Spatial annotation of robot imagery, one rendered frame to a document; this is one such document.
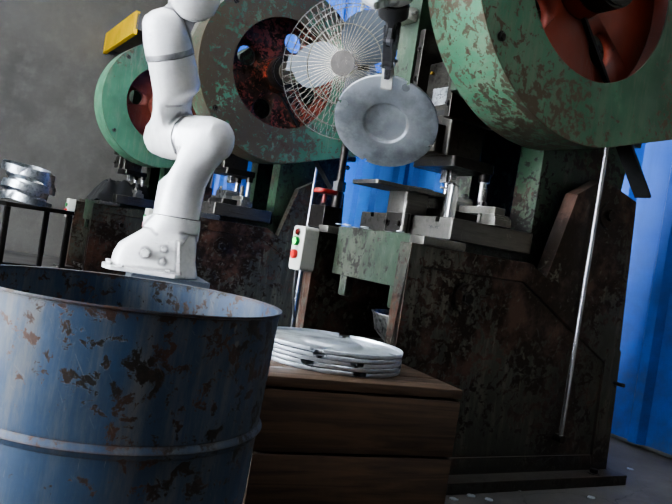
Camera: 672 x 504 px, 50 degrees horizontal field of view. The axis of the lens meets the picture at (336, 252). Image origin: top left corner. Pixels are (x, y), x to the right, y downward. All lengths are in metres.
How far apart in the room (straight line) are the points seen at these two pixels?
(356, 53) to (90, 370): 2.29
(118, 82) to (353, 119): 3.05
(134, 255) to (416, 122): 0.83
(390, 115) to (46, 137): 6.66
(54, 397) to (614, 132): 1.52
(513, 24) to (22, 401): 1.30
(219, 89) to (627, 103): 1.85
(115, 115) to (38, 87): 3.61
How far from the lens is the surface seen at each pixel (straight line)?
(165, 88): 1.71
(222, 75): 3.27
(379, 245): 2.00
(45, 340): 0.83
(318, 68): 2.99
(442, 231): 1.93
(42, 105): 8.42
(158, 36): 1.69
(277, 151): 3.33
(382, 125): 2.02
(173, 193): 1.72
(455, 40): 1.76
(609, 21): 2.09
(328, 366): 1.31
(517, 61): 1.72
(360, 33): 2.95
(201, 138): 1.68
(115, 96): 4.89
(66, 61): 8.52
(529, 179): 2.19
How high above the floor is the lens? 0.58
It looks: level
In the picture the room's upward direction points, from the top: 9 degrees clockwise
